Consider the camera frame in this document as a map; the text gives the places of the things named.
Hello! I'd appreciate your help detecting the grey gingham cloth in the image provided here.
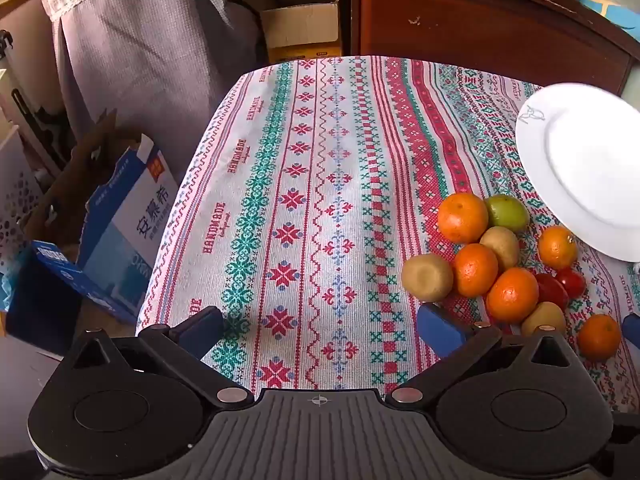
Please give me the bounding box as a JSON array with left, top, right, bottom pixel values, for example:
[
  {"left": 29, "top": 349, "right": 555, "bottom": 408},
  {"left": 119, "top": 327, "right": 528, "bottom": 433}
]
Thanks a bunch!
[{"left": 50, "top": 0, "right": 273, "bottom": 171}]

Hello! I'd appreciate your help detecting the brown wooden cabinet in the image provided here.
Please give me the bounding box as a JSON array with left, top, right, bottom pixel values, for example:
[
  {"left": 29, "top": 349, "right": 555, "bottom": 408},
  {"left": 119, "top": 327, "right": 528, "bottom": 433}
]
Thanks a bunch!
[{"left": 345, "top": 0, "right": 640, "bottom": 96}]

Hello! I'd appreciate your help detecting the orange mandarin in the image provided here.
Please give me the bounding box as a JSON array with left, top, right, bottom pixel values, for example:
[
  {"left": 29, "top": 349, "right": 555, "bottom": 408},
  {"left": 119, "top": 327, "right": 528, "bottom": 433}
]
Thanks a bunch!
[
  {"left": 537, "top": 225, "right": 579, "bottom": 271},
  {"left": 576, "top": 313, "right": 622, "bottom": 362},
  {"left": 437, "top": 192, "right": 489, "bottom": 245},
  {"left": 486, "top": 267, "right": 540, "bottom": 324},
  {"left": 452, "top": 243, "right": 500, "bottom": 298}
]

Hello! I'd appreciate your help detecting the white plate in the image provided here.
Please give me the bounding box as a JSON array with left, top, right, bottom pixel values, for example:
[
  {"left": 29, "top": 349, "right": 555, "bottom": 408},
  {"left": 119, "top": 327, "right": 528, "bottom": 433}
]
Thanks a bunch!
[{"left": 515, "top": 82, "right": 640, "bottom": 263}]

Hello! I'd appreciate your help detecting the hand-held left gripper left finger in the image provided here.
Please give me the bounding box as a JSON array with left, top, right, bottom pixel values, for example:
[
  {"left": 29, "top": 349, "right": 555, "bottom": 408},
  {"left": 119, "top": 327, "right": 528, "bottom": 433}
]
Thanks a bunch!
[{"left": 62, "top": 305, "right": 255, "bottom": 408}]

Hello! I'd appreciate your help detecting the blue white carton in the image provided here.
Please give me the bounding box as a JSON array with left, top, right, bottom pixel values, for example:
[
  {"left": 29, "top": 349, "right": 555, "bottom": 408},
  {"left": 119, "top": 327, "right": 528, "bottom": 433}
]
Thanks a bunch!
[{"left": 5, "top": 132, "right": 181, "bottom": 326}]

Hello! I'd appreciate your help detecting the brown kiwi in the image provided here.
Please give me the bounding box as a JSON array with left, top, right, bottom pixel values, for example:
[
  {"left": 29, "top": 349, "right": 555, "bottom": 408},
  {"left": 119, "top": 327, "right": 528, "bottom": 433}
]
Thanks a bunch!
[
  {"left": 479, "top": 226, "right": 521, "bottom": 271},
  {"left": 521, "top": 301, "right": 567, "bottom": 338},
  {"left": 401, "top": 253, "right": 455, "bottom": 303}
]

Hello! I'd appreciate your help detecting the patterned red green tablecloth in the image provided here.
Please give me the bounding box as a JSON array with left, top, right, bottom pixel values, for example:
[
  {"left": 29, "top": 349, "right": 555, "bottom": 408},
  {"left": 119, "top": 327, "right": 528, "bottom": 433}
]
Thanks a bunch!
[{"left": 135, "top": 55, "right": 640, "bottom": 416}]

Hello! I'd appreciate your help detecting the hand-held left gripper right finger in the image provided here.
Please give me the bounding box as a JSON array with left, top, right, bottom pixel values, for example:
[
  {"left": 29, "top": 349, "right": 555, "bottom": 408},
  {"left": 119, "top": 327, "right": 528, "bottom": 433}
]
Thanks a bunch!
[{"left": 385, "top": 302, "right": 578, "bottom": 408}]

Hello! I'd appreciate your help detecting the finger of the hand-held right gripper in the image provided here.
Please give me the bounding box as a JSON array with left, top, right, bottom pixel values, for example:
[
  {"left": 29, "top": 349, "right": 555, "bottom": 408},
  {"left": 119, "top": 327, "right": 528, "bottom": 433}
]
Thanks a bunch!
[{"left": 621, "top": 312, "right": 640, "bottom": 351}]

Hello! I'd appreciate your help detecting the green round fruit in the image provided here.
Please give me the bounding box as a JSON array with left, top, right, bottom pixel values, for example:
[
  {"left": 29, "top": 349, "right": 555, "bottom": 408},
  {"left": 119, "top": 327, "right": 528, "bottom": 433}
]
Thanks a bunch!
[{"left": 484, "top": 194, "right": 530, "bottom": 232}]

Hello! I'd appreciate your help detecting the black metal frame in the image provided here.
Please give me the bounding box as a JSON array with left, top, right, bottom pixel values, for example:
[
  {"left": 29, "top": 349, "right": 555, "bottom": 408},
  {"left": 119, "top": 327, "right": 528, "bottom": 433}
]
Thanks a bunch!
[{"left": 10, "top": 87, "right": 68, "bottom": 171}]

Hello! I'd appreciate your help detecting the red cherry tomato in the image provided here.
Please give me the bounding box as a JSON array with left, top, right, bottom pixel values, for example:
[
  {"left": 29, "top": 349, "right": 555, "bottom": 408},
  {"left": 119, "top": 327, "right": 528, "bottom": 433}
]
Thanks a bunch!
[
  {"left": 555, "top": 266, "right": 587, "bottom": 299},
  {"left": 534, "top": 272, "right": 570, "bottom": 311}
]

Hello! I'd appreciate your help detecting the white perforated basket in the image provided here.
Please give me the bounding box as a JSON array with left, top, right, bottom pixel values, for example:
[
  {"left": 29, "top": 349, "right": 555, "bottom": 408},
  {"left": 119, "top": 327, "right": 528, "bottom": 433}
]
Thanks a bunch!
[{"left": 0, "top": 125, "right": 46, "bottom": 271}]

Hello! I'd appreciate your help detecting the brown cardboard box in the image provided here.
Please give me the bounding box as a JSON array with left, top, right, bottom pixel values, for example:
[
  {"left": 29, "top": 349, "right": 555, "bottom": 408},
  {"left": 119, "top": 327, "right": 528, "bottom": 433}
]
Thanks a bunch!
[{"left": 25, "top": 110, "right": 146, "bottom": 261}]

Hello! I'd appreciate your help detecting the open cardboard box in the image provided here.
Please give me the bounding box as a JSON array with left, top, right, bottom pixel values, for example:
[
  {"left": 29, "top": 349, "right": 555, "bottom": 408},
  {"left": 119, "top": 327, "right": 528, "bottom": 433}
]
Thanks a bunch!
[{"left": 227, "top": 0, "right": 351, "bottom": 66}]

